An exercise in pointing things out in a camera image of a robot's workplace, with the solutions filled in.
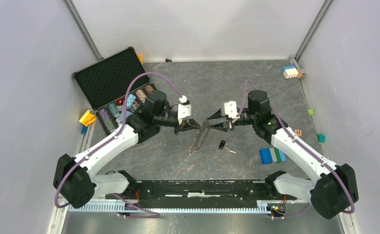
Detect keys with black tag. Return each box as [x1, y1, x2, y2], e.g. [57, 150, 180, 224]
[219, 140, 236, 154]

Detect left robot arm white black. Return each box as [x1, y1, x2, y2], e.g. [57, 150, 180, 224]
[53, 90, 200, 208]

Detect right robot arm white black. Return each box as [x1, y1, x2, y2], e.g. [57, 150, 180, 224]
[209, 90, 359, 219]

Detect blue green white block stack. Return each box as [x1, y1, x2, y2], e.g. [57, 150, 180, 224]
[259, 148, 286, 165]

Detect wooden letter H cube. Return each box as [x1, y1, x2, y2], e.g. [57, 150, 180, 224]
[294, 129, 302, 137]

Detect orange yellow block behind case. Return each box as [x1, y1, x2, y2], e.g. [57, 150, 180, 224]
[138, 54, 144, 64]

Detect blue white tan block stack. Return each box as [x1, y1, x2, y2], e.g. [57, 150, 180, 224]
[282, 65, 303, 78]

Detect black poker chip case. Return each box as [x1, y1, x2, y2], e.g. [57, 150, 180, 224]
[72, 47, 145, 136]

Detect teal cube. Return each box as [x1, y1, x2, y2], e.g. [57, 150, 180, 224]
[317, 133, 325, 144]

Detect small blue block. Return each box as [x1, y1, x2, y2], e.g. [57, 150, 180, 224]
[81, 126, 88, 135]

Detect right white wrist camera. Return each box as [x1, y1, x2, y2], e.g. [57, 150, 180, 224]
[220, 101, 240, 119]

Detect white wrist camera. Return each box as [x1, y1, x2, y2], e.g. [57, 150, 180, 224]
[220, 101, 240, 119]
[177, 95, 192, 124]

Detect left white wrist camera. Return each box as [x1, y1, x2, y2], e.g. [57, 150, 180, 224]
[177, 95, 192, 124]

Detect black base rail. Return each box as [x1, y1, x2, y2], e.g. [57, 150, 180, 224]
[120, 179, 292, 209]

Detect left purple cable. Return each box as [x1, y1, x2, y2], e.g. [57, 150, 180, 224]
[54, 71, 185, 219]

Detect purple cable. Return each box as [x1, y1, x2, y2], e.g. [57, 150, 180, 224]
[238, 79, 356, 220]
[54, 71, 185, 219]

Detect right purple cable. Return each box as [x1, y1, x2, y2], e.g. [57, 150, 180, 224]
[238, 79, 356, 220]

